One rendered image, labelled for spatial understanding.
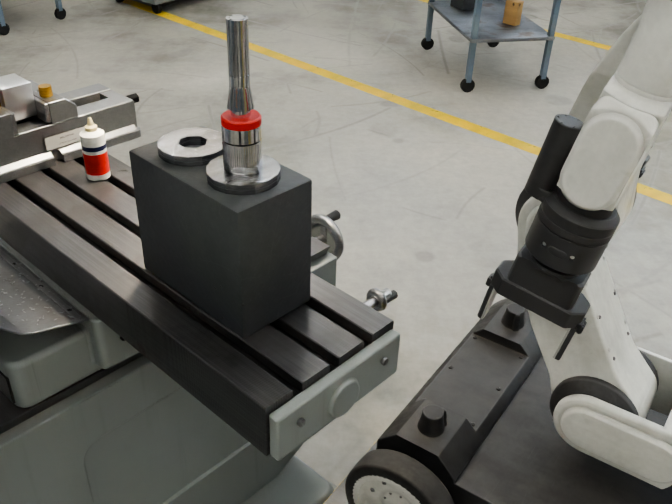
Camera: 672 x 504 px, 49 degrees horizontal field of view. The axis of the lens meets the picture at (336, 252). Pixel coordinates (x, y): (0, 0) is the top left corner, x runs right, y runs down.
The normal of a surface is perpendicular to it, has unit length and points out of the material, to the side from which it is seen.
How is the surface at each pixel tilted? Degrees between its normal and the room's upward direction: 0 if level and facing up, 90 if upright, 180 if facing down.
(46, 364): 90
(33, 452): 90
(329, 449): 0
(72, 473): 90
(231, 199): 0
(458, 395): 0
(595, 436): 90
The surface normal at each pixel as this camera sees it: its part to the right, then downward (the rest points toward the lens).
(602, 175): -0.53, 0.42
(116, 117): 0.73, 0.40
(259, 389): 0.03, -0.83
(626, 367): 0.62, -0.34
